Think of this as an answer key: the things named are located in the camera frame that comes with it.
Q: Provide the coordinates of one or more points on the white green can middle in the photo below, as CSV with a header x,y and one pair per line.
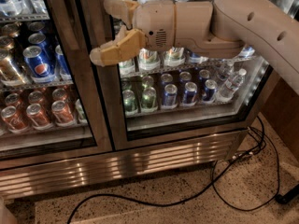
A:
x,y
148,60

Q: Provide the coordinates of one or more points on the white green can left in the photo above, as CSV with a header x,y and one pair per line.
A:
x,y
127,67

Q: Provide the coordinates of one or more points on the gold can front left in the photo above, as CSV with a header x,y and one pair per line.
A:
x,y
12,72

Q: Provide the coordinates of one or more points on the clear water bottle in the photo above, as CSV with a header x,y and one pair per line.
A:
x,y
227,91

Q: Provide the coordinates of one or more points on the white green can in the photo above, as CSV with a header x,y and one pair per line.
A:
x,y
127,67
148,60
174,57

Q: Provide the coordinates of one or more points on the red coke can right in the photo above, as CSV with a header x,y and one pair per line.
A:
x,y
63,114

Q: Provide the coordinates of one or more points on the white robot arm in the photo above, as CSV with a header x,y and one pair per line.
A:
x,y
217,29

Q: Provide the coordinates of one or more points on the blue can middle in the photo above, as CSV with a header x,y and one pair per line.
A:
x,y
189,94

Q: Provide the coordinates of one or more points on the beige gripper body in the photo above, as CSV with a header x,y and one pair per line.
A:
x,y
154,24

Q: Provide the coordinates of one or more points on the blue pepsi can front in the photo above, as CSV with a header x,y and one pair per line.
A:
x,y
42,69

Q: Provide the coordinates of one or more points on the red coke can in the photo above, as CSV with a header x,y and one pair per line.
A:
x,y
14,119
63,114
39,117

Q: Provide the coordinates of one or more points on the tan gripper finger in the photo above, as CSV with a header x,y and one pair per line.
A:
x,y
122,10
124,47

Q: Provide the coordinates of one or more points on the red coke can middle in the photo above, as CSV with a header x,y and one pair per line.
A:
x,y
39,117

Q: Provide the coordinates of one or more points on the red coke can left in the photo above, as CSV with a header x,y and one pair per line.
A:
x,y
14,119

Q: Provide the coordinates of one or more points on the blue can left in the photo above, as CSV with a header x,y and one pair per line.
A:
x,y
169,99

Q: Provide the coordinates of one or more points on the stainless fridge base grille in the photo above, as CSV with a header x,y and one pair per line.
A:
x,y
85,171

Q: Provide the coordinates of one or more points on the white green can right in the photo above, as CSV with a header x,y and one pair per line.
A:
x,y
174,57

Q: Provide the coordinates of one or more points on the glass fridge door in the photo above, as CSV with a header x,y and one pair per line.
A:
x,y
49,97
182,122

